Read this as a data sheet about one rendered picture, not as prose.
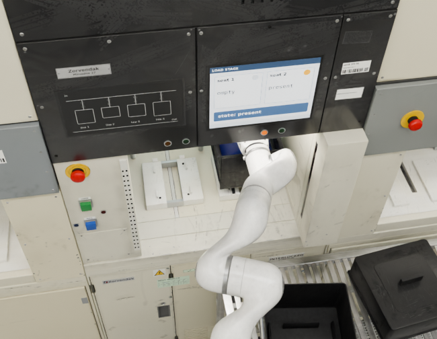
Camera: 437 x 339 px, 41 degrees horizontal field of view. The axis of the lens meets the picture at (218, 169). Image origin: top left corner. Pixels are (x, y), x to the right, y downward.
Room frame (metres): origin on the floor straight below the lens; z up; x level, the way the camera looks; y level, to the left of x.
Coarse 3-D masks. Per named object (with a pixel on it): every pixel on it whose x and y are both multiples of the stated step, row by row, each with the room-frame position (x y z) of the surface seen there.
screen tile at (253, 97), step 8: (216, 80) 1.11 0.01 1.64; (224, 80) 1.11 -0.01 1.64; (232, 80) 1.12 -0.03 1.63; (240, 80) 1.12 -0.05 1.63; (248, 80) 1.12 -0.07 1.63; (216, 88) 1.11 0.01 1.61; (224, 88) 1.11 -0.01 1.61; (232, 88) 1.12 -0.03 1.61; (256, 88) 1.13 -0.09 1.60; (224, 96) 1.11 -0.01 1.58; (232, 96) 1.12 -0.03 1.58; (240, 96) 1.12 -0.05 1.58; (248, 96) 1.12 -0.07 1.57; (256, 96) 1.13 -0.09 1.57; (216, 104) 1.11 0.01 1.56; (224, 104) 1.11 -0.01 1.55; (232, 104) 1.12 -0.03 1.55; (240, 104) 1.12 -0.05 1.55; (248, 104) 1.13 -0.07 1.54
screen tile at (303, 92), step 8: (272, 72) 1.14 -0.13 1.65; (280, 72) 1.14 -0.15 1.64; (288, 72) 1.14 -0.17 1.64; (296, 72) 1.15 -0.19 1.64; (312, 72) 1.16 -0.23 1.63; (272, 80) 1.14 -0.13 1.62; (280, 80) 1.14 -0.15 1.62; (288, 80) 1.14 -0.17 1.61; (296, 80) 1.15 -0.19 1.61; (304, 80) 1.15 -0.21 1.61; (312, 80) 1.16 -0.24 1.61; (296, 88) 1.15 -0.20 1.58; (304, 88) 1.15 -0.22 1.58; (272, 96) 1.14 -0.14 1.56; (280, 96) 1.14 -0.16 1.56; (288, 96) 1.15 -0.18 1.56; (296, 96) 1.15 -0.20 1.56; (304, 96) 1.15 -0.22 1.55
